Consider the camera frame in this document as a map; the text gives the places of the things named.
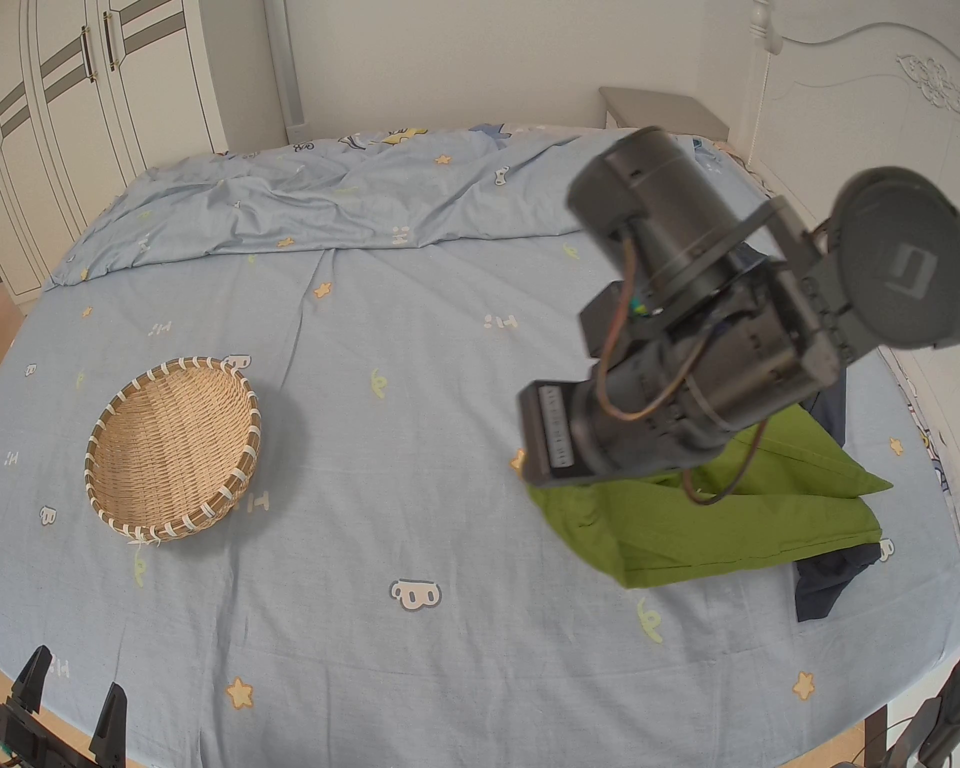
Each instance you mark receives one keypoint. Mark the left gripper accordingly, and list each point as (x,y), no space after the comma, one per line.
(30,742)

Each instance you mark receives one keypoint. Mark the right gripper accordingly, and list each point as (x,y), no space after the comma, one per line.
(675,405)

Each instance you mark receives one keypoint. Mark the green shorts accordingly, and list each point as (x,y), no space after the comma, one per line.
(675,532)

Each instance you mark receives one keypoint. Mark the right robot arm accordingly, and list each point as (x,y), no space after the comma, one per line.
(892,262)

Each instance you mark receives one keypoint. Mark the dark blue garment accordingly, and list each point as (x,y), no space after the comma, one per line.
(825,585)

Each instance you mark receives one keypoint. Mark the round woven basket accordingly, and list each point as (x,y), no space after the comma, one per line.
(172,442)

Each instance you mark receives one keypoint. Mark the grey bedside table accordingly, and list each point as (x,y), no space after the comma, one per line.
(660,112)

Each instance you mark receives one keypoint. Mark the pale blue quilt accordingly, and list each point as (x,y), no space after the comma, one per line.
(375,202)

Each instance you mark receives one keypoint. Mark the white wardrobe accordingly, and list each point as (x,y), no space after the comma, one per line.
(97,135)

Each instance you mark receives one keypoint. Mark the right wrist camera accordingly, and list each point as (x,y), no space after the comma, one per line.
(604,322)

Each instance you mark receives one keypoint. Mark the grey wall duct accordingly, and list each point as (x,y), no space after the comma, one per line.
(289,75)

